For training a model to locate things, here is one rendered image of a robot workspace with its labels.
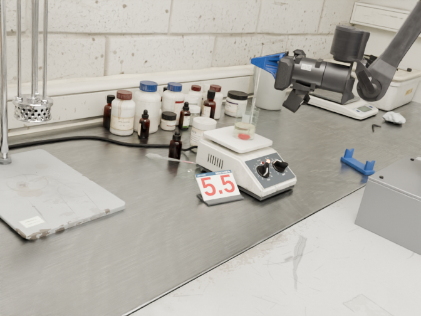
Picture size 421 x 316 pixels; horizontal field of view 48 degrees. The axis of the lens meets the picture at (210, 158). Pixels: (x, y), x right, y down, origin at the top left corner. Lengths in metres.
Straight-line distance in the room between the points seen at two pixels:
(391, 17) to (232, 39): 0.90
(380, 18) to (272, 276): 1.77
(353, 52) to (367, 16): 1.43
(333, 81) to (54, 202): 0.58
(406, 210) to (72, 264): 0.59
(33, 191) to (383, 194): 0.65
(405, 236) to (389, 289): 0.16
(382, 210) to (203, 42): 0.88
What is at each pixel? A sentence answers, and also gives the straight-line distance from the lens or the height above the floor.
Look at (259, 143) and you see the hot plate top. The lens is 1.05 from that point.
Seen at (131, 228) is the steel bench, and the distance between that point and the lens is 0.83.
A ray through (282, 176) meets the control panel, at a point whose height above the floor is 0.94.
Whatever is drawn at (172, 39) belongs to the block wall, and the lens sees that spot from 1.49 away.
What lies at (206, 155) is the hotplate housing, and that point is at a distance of 1.06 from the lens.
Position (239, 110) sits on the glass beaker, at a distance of 1.04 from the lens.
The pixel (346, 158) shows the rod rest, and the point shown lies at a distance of 1.32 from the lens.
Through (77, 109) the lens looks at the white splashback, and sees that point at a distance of 1.27.
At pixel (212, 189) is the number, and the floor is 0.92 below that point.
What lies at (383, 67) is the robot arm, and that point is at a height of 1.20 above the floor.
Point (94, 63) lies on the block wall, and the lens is 1.32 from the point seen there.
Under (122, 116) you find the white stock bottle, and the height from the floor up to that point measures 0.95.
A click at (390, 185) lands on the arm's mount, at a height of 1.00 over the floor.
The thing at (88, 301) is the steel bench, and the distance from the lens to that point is 0.68.
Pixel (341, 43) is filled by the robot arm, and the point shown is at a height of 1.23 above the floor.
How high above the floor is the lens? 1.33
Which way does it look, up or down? 22 degrees down
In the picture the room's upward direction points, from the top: 9 degrees clockwise
